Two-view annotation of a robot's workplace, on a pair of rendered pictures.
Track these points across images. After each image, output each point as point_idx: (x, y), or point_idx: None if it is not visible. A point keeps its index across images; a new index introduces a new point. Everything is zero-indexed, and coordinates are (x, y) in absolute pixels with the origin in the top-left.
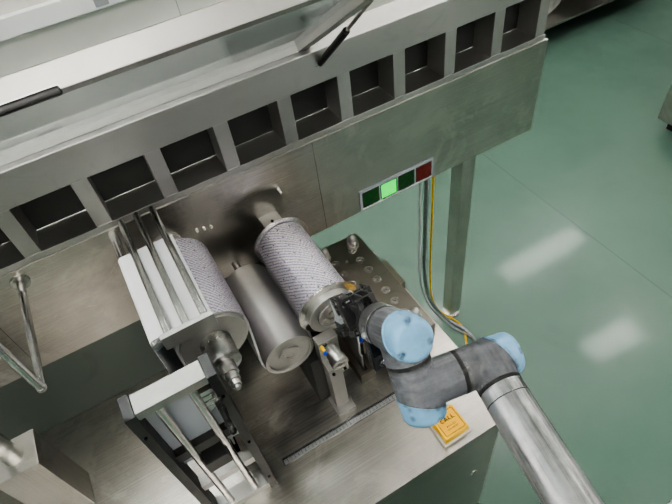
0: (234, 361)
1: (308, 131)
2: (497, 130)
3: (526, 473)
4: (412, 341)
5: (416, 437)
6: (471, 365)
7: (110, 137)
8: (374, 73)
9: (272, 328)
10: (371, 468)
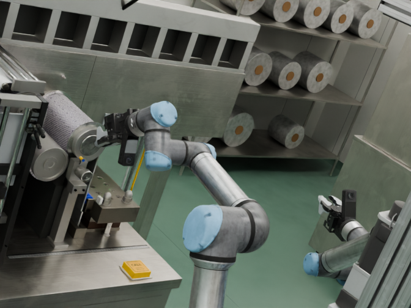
0: None
1: (96, 49)
2: (201, 123)
3: (211, 185)
4: (167, 112)
5: (111, 271)
6: (189, 145)
7: None
8: (142, 40)
9: (46, 141)
10: (76, 275)
